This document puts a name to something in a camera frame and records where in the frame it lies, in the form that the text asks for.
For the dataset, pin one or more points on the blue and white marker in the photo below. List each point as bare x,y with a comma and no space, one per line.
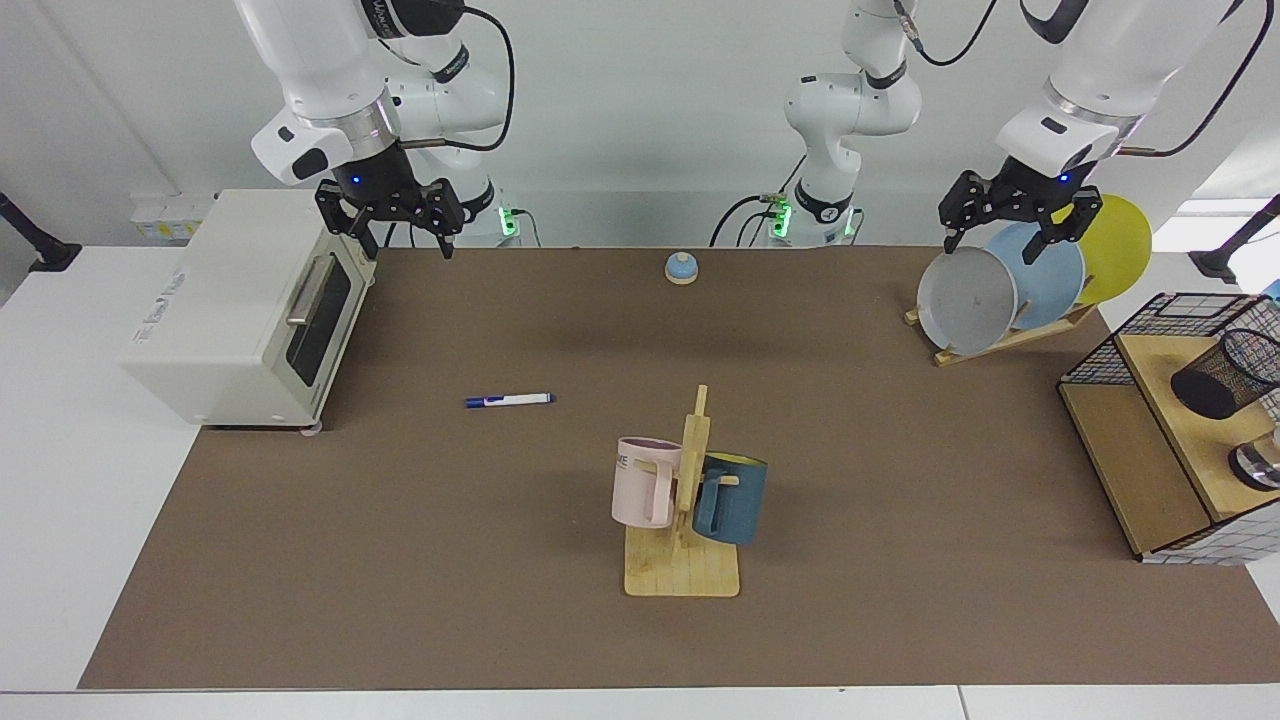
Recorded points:
510,400

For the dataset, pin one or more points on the black mesh pen holder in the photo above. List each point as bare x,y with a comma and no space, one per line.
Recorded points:
1205,392

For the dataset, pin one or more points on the light blue plate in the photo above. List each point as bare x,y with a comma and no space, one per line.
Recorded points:
1055,285

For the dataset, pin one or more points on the grey plate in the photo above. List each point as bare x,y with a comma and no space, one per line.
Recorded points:
965,300

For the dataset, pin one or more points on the yellow plate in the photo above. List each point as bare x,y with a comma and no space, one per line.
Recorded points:
1118,250

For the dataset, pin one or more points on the wooden plate rack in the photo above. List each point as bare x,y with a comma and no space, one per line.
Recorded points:
1050,325

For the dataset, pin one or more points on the pale toaster oven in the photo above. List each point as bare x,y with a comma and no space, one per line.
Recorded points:
230,290

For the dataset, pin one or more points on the black clamp stand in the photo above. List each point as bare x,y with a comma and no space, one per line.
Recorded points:
1215,262
50,255

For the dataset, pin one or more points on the small blue round bell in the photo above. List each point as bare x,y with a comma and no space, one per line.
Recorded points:
681,268

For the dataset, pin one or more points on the round silver metal lid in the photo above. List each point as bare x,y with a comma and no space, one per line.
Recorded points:
1258,465

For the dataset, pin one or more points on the pink cup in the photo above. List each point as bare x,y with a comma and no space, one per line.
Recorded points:
632,490

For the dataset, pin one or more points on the brown table cloth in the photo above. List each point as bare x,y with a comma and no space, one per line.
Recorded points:
450,560

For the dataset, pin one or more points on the dark teal cup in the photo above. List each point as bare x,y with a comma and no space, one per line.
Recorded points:
735,505

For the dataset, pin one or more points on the wooden cup stand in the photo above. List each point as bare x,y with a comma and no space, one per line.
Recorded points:
680,575

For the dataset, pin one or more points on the white wall socket box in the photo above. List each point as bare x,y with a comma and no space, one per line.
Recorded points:
165,220

